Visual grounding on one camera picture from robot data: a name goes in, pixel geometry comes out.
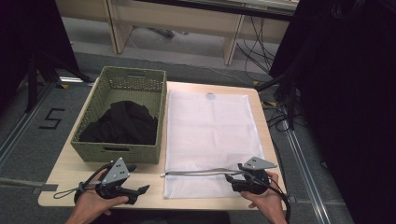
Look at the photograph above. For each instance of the light wooden desk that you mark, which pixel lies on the light wooden desk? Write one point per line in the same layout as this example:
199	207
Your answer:
174	18

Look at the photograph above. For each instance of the black curtain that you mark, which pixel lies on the black curtain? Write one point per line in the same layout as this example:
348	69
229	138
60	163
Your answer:
28	37
348	93

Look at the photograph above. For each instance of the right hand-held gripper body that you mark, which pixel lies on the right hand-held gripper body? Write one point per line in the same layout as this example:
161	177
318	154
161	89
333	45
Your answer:
257	163

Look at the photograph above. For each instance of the person's right hand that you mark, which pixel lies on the person's right hand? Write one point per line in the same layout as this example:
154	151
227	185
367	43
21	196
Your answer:
271	199

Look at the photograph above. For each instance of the grey power strip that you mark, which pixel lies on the grey power strip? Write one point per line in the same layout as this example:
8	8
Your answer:
165	32

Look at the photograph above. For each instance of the person's left hand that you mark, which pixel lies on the person's left hand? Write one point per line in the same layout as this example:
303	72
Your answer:
90	202

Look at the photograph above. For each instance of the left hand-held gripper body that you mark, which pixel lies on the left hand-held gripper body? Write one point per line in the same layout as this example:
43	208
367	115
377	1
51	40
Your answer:
115	174

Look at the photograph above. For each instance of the green woven basket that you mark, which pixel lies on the green woven basket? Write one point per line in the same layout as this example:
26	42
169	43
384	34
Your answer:
124	84

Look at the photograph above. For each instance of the black cloth garment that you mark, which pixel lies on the black cloth garment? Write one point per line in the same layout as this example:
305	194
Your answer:
124	124

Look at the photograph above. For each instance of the metal floor rail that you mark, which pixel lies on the metal floor rail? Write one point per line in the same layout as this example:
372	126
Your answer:
18	130
306	174

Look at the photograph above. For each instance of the black metal stand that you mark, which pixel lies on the black metal stand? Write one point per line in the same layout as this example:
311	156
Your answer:
291	102
32	84

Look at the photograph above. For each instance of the white mesh laundry bag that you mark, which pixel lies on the white mesh laundry bag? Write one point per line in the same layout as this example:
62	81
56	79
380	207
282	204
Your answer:
211	130

